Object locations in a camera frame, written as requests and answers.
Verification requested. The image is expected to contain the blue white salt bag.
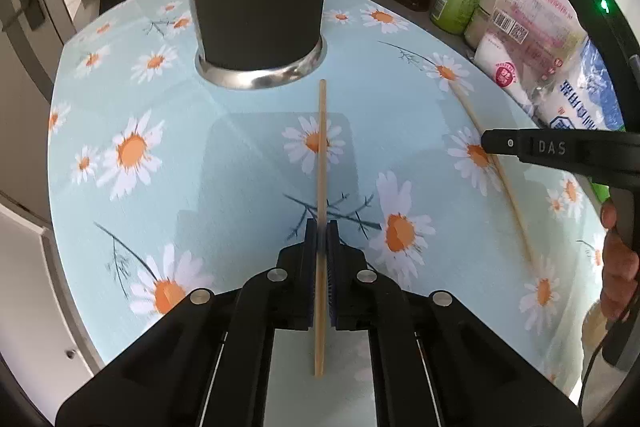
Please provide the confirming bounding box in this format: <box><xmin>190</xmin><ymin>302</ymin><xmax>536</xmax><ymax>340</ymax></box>
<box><xmin>536</xmin><ymin>39</ymin><xmax>624</xmax><ymax>131</ymax></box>

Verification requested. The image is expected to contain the daisy print blue mat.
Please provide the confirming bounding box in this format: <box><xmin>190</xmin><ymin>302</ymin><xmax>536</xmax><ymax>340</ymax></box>
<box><xmin>49</xmin><ymin>0</ymin><xmax>604</xmax><ymax>426</ymax></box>

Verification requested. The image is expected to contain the person's right hand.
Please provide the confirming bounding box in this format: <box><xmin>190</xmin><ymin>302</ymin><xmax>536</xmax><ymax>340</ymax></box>
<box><xmin>600</xmin><ymin>198</ymin><xmax>639</xmax><ymax>321</ymax></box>

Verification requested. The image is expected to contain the clear pink sugar bag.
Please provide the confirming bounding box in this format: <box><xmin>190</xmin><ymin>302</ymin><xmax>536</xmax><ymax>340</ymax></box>
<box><xmin>474</xmin><ymin>0</ymin><xmax>586</xmax><ymax>116</ymax></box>

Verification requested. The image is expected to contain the grey door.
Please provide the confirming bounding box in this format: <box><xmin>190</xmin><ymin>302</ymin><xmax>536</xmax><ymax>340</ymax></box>
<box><xmin>1</xmin><ymin>0</ymin><xmax>76</xmax><ymax>221</ymax></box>

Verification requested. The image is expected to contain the wooden chopstick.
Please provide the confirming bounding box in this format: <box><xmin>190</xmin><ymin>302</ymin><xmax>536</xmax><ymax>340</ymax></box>
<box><xmin>314</xmin><ymin>79</ymin><xmax>328</xmax><ymax>378</ymax></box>
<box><xmin>450</xmin><ymin>83</ymin><xmax>535</xmax><ymax>265</ymax></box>

